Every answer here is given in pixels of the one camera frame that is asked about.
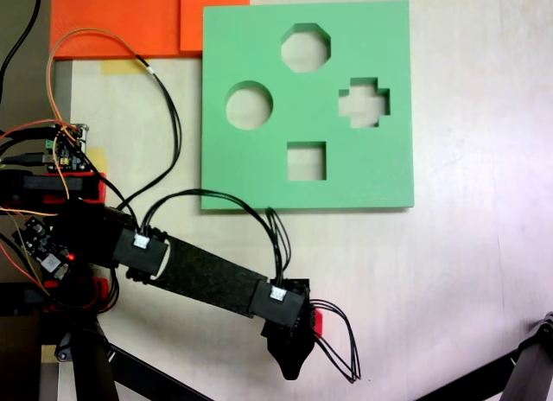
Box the orange flat block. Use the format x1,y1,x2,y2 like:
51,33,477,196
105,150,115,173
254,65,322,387
49,0,251,61

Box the green shape sorting board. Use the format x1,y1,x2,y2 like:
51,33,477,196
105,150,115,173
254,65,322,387
200,0,416,213

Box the black tripod leg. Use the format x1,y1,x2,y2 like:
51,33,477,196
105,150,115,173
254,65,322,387
414,348,526,401

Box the black red table clamp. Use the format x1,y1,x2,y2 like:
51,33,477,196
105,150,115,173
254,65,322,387
0,169,107,204
0,277,110,316

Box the yellow masking tape piece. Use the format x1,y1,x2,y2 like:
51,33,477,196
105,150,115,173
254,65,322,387
100,58,140,76
88,146,108,174

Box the circuit board with red light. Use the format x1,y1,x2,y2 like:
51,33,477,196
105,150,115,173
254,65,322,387
12,217,74,282

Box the small circuit board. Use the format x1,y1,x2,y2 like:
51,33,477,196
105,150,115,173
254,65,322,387
45,123,94,174

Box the black gripper wire loop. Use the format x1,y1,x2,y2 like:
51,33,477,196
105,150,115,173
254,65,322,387
310,299,362,384

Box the black wire bundle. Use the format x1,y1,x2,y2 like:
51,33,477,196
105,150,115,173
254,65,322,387
116,66,183,214

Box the black USB cable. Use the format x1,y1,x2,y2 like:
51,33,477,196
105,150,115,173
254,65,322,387
0,152,55,167

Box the thin orange wire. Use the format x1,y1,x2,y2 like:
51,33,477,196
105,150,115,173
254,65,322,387
46,27,150,132

